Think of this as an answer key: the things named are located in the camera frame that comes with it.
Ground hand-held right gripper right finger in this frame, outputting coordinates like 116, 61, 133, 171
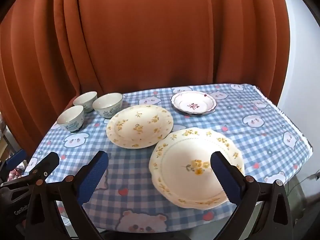
210, 151, 293, 240

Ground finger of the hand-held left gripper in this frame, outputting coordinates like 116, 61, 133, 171
0, 149, 27, 178
0, 152, 60, 200

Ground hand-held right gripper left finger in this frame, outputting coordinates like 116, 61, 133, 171
25, 151, 109, 240

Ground scalloped yellow floral plate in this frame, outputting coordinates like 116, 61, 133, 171
149, 127, 244, 208

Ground round yellow floral plate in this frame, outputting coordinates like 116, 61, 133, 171
106, 104, 174, 148

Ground wide blue floral bowl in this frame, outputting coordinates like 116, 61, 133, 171
92, 93, 124, 119

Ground small red patterned plate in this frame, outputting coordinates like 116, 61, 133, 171
171, 91, 217, 116

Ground floral patterned cloth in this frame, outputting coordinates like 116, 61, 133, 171
7, 166, 25, 182

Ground small blue floral bowl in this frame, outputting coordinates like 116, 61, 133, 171
73, 91, 98, 113
56, 105, 85, 132

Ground blue checked cartoon tablecloth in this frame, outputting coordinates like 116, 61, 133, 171
24, 83, 313, 233

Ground orange curtain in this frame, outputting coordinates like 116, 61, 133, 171
0, 0, 293, 155

